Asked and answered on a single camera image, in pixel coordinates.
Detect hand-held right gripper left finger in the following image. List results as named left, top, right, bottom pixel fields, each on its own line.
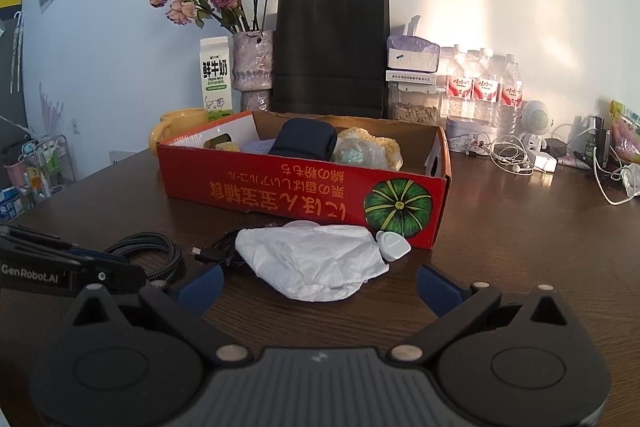
left=70, top=264, right=256, bottom=364

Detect purple white vase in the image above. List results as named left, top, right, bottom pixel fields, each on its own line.
left=231, top=30, right=276, bottom=112

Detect white yellow plush sheep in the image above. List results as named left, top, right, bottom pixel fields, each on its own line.
left=337, top=127, right=403, bottom=172

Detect dark blue zip pouch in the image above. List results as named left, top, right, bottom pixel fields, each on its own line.
left=268, top=118, right=338, bottom=162

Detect iridescent plastic bag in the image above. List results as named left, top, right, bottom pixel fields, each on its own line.
left=332, top=136, right=388, bottom=168

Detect white round speaker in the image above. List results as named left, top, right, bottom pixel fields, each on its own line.
left=517, top=99, right=555, bottom=152

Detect white charging cable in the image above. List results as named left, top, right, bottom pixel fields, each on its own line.
left=592, top=142, right=640, bottom=206

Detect white earphones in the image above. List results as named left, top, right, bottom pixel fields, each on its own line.
left=487, top=137, right=536, bottom=175

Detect white milk carton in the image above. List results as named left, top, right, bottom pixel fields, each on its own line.
left=200, top=36, right=235, bottom=124

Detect small black device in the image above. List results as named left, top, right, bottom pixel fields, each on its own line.
left=575, top=117, right=613, bottom=170

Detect white charger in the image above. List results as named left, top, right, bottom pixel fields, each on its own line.
left=530, top=149, right=558, bottom=172

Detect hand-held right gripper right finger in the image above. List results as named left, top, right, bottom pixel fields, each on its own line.
left=385, top=263, right=576, bottom=363

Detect black paper bag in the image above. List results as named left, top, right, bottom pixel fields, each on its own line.
left=271, top=0, right=392, bottom=120

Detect red cardboard box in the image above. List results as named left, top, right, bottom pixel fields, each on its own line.
left=156, top=109, right=452, bottom=251

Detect clear container of seeds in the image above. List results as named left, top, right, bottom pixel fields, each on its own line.
left=389, top=83, right=446, bottom=125

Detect white floral tin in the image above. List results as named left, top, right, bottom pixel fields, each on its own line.
left=445, top=116, right=501, bottom=152

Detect colourful snack packet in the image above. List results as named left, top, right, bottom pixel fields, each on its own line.
left=607, top=100, right=640, bottom=158

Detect dark grey door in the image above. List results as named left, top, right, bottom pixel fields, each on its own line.
left=0, top=0, right=28, bottom=132

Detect grey braided cable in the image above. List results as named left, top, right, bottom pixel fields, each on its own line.
left=102, top=232, right=185, bottom=282

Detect yellow mug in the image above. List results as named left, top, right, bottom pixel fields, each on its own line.
left=150, top=108, right=208, bottom=145

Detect white flat box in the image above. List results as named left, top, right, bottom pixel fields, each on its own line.
left=386, top=71, right=438, bottom=85

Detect purple tissue pack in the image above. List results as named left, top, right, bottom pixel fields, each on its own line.
left=386, top=14, right=441, bottom=72

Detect white plastic bag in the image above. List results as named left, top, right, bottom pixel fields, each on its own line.
left=234, top=226, right=391, bottom=304

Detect white rounded plastic case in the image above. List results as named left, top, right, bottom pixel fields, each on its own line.
left=375, top=231, right=412, bottom=263

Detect black thin cable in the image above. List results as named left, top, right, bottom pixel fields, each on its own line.
left=191, top=222, right=281, bottom=269

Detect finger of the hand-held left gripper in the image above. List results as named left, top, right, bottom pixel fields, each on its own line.
left=70, top=262, right=147, bottom=299
left=0, top=224, right=132, bottom=264

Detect purple plant wall decal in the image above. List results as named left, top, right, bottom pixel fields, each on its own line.
left=39, top=82, right=68, bottom=135

